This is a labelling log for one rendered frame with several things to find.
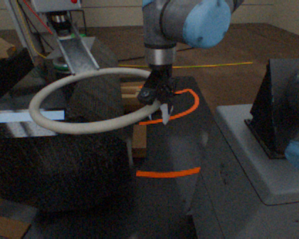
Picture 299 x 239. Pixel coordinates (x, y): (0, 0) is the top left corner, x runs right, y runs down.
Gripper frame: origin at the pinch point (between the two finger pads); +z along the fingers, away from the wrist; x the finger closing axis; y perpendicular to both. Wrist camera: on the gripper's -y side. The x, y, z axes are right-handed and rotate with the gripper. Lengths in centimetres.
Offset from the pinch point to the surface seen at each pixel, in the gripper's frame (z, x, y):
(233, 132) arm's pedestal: 3.7, -24.6, 10.1
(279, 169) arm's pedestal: 4.4, -38.6, -0.1
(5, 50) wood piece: -2, 138, 25
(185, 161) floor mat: 84, 5, 61
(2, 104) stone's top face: 3, 69, -16
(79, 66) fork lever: -7, 50, 15
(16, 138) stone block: 13, 56, -22
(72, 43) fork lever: -14, 66, 28
